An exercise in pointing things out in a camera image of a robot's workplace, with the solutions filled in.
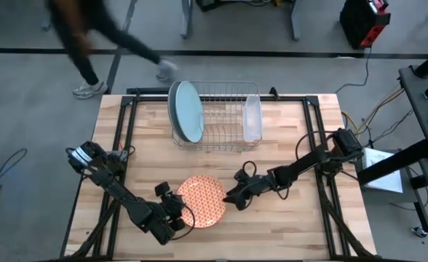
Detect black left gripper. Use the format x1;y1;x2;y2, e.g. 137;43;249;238
151;195;187;238

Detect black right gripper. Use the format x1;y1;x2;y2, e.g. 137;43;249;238
223;173;278;212

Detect orange patterned round plate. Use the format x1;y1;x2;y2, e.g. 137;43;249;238
175;174;228;229

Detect light blue round plate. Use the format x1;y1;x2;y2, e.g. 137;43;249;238
174;80;205;144

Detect grey round plate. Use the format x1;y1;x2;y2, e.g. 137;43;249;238
167;82;186;142

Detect clear plastic cutlery holder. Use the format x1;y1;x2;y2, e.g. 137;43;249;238
242;95;263;143

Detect white paper sheet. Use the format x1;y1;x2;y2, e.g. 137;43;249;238
360;146;405;194

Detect black slanted support beam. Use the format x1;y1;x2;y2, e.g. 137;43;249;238
355;138;428;186

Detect small caster wheel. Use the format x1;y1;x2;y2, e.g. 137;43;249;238
410;225;428;239

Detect grey desk leg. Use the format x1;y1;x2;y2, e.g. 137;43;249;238
289;0;304;42
40;14;55;31
179;0;194;41

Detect grey side table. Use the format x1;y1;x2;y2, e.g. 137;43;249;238
397;64;428;220

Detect person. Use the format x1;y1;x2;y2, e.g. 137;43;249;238
44;0;181;100

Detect red and black machine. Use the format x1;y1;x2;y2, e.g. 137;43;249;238
338;0;392;50

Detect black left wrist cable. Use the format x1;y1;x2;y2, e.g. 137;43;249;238
172;203;197;242

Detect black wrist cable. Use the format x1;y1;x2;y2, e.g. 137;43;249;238
172;203;197;242
242;160;258;178

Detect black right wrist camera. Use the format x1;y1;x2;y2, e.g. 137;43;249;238
234;168;250;183

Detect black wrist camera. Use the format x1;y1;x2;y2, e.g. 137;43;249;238
154;181;172;198
234;168;250;183

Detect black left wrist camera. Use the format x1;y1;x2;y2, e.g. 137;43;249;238
154;181;172;198

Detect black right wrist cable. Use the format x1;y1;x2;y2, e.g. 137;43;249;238
242;160;258;178

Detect metal wire dish rack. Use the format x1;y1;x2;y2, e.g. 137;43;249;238
167;80;263;152

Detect black aluminium table frame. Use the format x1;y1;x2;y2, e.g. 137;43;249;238
59;86;376;261

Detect yellow cable bundle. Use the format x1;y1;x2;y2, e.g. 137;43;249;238
341;86;406;136

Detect grey cable loop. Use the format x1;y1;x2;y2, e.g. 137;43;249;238
0;148;28;183

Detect black floor cable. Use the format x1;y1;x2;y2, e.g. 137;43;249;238
335;46;373;95

